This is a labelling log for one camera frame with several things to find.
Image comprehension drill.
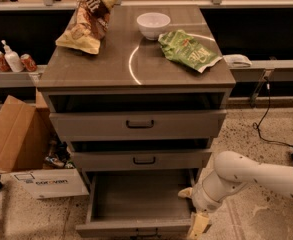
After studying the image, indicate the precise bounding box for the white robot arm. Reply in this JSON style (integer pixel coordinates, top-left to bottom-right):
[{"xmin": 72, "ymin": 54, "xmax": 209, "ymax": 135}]
[{"xmin": 178, "ymin": 151, "xmax": 293, "ymax": 240}]

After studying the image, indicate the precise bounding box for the white folded cloth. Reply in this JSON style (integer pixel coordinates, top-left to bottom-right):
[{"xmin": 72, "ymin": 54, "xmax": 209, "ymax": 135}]
[{"xmin": 223, "ymin": 54, "xmax": 252, "ymax": 68}]

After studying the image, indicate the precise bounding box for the red soda can right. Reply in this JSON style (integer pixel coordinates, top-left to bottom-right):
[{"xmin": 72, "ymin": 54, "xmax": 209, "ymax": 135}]
[{"xmin": 20, "ymin": 54, "xmax": 37, "ymax": 72}]

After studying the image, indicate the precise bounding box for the grey bottom drawer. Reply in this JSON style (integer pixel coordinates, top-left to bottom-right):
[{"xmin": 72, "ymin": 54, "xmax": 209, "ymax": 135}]
[{"xmin": 76, "ymin": 169, "xmax": 195, "ymax": 240}]

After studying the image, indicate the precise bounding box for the grey drawer cabinet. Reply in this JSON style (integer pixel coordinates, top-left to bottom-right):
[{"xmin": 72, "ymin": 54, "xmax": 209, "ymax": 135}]
[{"xmin": 36, "ymin": 4, "xmax": 237, "ymax": 185}]

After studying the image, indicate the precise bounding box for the white pump bottle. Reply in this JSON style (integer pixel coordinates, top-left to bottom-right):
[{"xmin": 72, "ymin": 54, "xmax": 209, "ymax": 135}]
[{"xmin": 1, "ymin": 40, "xmax": 24, "ymax": 72}]

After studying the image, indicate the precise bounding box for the white ceramic bowl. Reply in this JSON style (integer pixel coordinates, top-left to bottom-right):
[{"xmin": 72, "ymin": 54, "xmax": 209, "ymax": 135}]
[{"xmin": 137, "ymin": 12, "xmax": 171, "ymax": 40}]

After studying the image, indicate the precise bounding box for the grey top drawer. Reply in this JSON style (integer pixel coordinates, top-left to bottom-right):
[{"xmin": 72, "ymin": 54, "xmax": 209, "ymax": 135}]
[{"xmin": 50, "ymin": 110, "xmax": 226, "ymax": 141}]

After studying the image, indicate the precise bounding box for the red soda can left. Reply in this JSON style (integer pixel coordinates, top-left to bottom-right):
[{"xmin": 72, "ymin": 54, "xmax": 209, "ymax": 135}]
[{"xmin": 0, "ymin": 51, "xmax": 10, "ymax": 72}]

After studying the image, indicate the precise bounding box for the grey middle drawer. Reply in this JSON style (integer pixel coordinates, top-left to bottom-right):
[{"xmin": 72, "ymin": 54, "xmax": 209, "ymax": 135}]
[{"xmin": 72, "ymin": 149, "xmax": 211, "ymax": 171}]

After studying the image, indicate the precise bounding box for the red soda can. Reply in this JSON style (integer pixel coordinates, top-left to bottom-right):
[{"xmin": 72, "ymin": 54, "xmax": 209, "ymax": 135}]
[
  {"xmin": 20, "ymin": 54, "xmax": 37, "ymax": 72},
  {"xmin": 0, "ymin": 51, "xmax": 10, "ymax": 72}
]

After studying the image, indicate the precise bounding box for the black power cable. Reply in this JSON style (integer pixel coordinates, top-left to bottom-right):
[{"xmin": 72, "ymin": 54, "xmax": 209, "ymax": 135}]
[{"xmin": 251, "ymin": 76, "xmax": 293, "ymax": 148}]

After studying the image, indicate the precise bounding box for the brown yellow chip bag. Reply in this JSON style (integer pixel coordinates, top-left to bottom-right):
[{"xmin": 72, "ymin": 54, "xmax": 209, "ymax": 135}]
[{"xmin": 55, "ymin": 0, "xmax": 117, "ymax": 55}]

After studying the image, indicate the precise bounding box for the grey wall shelf rail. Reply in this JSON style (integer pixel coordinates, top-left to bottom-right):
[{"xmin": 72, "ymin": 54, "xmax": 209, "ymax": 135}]
[{"xmin": 0, "ymin": 65, "xmax": 46, "ymax": 88}]

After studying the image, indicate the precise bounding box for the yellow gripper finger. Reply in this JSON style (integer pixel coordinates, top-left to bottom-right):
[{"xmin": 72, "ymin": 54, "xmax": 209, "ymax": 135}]
[{"xmin": 178, "ymin": 187, "xmax": 193, "ymax": 198}]

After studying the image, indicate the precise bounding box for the green chip bag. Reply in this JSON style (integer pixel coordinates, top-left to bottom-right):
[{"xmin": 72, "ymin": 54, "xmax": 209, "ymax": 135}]
[{"xmin": 158, "ymin": 30, "xmax": 222, "ymax": 73}]

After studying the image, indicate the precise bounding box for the brown cardboard box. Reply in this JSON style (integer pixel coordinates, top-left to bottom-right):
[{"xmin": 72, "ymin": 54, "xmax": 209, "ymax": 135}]
[{"xmin": 0, "ymin": 96, "xmax": 88, "ymax": 199}]

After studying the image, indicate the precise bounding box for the grey drawer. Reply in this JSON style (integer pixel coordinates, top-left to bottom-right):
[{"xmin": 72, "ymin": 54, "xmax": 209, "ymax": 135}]
[
  {"xmin": 76, "ymin": 169, "xmax": 195, "ymax": 240},
  {"xmin": 50, "ymin": 110, "xmax": 226, "ymax": 141},
  {"xmin": 72, "ymin": 149, "xmax": 211, "ymax": 171}
]

